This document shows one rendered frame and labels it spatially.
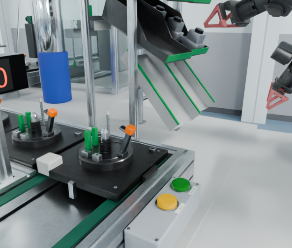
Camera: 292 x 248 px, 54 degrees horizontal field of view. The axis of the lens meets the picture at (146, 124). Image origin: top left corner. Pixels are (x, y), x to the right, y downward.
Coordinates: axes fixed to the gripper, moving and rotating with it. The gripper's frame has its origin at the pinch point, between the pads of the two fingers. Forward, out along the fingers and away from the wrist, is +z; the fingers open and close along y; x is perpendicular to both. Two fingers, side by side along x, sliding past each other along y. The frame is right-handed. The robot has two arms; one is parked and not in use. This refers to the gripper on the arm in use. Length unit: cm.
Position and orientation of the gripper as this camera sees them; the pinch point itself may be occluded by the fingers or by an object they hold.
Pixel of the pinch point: (214, 24)
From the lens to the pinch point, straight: 98.7
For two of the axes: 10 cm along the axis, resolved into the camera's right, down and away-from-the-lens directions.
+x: 2.8, 9.6, 0.4
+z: -6.8, 1.7, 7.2
